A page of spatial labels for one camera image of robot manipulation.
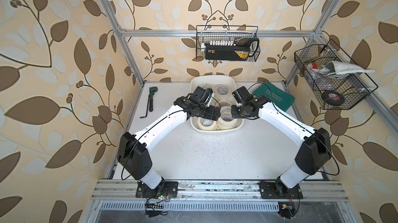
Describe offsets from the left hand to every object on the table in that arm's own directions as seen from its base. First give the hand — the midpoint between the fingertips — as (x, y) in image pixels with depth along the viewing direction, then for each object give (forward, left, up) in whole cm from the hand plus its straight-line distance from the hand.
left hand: (215, 113), depth 79 cm
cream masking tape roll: (+24, -7, -14) cm, 28 cm away
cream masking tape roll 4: (-1, -5, -10) cm, 11 cm away
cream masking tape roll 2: (+33, +4, -15) cm, 36 cm away
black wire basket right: (+8, -58, +15) cm, 60 cm away
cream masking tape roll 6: (+20, -9, -18) cm, 28 cm away
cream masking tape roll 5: (+6, -7, -7) cm, 12 cm away
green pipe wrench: (+34, +46, -20) cm, 60 cm away
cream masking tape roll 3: (+1, 0, -14) cm, 14 cm away
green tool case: (+24, -45, -14) cm, 53 cm away
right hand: (+4, -12, -6) cm, 14 cm away
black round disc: (+2, -55, +11) cm, 56 cm away
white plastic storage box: (+37, +11, -14) cm, 41 cm away
